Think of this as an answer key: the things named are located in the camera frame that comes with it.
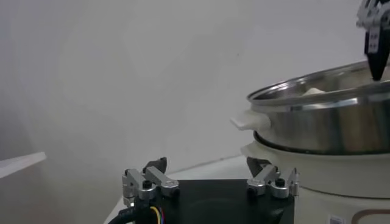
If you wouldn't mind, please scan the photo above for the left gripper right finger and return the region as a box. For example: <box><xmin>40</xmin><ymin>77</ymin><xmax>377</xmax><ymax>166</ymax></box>
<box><xmin>246</xmin><ymin>156</ymin><xmax>300</xmax><ymax>199</ymax></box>

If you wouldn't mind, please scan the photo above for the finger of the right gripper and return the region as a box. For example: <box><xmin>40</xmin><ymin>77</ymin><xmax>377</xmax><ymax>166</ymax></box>
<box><xmin>355</xmin><ymin>0</ymin><xmax>390</xmax><ymax>82</ymax></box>

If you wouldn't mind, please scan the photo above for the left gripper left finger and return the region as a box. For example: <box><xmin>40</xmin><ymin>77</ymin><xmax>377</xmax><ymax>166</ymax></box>
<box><xmin>121</xmin><ymin>156</ymin><xmax>180</xmax><ymax>208</ymax></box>

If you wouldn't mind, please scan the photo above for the white steamed baozi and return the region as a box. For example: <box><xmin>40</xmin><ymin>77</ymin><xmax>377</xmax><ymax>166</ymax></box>
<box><xmin>301</xmin><ymin>87</ymin><xmax>327</xmax><ymax>97</ymax></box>

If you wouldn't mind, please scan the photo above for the stainless steel steamer basket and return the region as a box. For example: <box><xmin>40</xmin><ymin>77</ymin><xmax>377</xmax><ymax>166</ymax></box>
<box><xmin>230</xmin><ymin>59</ymin><xmax>390</xmax><ymax>156</ymax></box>

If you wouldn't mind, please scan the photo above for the cream electric pot base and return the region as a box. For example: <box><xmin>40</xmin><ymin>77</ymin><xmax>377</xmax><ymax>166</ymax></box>
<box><xmin>240</xmin><ymin>140</ymin><xmax>390</xmax><ymax>224</ymax></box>

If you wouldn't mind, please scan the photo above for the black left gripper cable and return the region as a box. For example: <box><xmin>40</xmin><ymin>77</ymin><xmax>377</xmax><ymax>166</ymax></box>
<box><xmin>108</xmin><ymin>204</ymin><xmax>166</xmax><ymax>224</ymax></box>

